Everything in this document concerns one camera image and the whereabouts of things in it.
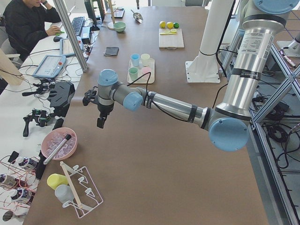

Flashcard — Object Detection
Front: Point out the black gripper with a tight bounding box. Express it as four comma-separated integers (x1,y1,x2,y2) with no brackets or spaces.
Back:
97,103,114,128

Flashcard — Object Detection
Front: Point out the mint green cup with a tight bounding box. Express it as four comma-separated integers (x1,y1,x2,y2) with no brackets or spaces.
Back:
128,67,138,81

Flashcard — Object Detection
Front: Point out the pink cup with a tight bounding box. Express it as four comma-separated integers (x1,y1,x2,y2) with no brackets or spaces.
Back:
142,67,151,80

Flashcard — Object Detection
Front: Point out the light blue cup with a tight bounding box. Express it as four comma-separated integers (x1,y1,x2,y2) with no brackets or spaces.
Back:
130,53,140,67

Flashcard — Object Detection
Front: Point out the cream white cup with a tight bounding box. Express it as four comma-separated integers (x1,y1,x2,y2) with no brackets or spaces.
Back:
140,53,150,67

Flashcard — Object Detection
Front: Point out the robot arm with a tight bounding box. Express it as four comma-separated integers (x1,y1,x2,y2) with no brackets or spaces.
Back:
96,0,298,151

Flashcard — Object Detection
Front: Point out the metal tube in bowl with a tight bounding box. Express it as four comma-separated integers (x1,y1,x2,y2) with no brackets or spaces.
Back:
43,134,72,165

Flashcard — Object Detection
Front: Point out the pink bowl with ice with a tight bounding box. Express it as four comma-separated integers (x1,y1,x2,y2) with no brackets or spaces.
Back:
41,127,78,161

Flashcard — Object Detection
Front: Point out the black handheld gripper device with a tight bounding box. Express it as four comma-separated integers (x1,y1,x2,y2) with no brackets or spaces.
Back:
22,109,55,137

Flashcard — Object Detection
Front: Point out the grey folded cloth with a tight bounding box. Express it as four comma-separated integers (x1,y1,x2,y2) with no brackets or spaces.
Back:
104,46,119,56

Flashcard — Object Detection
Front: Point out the yellow cup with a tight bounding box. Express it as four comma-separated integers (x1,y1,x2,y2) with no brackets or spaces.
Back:
47,173,68,190

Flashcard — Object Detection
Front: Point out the blue teach pendant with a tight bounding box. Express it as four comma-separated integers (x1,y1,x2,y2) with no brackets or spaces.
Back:
60,36,83,57
32,55,66,79

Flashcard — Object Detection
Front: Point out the grey cup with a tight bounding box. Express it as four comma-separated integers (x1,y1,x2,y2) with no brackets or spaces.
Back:
55,184,75,203

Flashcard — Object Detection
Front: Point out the mint green bowl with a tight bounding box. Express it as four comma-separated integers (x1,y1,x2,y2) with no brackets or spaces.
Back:
113,22,126,32

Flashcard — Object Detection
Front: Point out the round wooden stand base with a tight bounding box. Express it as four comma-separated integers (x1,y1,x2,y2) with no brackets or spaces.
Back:
107,22,116,30

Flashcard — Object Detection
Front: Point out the black keyboard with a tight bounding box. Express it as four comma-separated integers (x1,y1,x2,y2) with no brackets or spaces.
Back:
71,16,85,36

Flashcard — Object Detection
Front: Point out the wooden cutting board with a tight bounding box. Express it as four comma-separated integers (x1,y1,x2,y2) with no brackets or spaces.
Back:
158,29,184,50

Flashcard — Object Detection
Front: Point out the metal scoop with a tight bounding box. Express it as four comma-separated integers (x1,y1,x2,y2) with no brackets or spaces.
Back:
131,9,143,23

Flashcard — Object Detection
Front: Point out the black monitor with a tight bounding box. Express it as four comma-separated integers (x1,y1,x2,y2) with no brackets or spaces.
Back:
84,0,100,31

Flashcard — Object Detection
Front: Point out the green lime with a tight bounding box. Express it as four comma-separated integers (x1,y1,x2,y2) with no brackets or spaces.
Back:
173,22,180,29

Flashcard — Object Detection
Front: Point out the seated person in black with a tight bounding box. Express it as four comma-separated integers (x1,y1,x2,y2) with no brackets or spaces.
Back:
3,0,61,61

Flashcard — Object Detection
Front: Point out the white wire cup rack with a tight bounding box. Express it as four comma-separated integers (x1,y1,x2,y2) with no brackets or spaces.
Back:
60,161,104,219

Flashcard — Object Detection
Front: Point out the aluminium frame post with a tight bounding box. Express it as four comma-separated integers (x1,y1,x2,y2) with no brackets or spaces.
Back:
53,0,88,72

